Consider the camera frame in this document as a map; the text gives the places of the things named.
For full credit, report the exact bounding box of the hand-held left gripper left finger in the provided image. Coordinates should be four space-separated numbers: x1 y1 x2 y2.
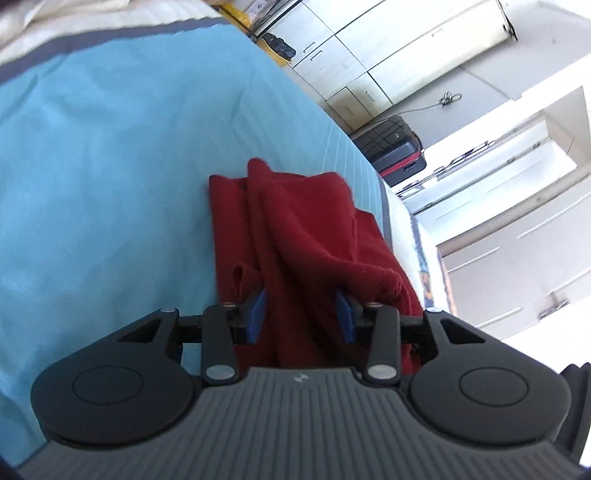
117 288 268 387

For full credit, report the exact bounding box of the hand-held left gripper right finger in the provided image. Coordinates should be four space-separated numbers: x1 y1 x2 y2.
335 289 486 385

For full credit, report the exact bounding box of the red sweater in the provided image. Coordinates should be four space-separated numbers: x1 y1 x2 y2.
208 157 424 376

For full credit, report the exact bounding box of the black suitcase red trim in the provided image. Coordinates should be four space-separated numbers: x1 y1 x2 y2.
350 115 428 188

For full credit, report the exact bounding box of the metal rack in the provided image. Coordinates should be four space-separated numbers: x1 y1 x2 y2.
392 137 491 200

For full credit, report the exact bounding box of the white room door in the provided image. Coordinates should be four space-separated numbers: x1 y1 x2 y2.
436 184 591 343

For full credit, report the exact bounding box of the yellow trash bin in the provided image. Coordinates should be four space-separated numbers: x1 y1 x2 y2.
256 31 297 66

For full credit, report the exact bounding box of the white wardrobe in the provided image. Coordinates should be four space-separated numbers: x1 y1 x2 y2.
276 0 522 133

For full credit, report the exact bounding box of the yellow plastic bag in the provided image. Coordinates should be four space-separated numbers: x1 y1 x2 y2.
216 0 260 34

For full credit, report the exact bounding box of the black wall cable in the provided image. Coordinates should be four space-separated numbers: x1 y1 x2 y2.
396 91 463 117

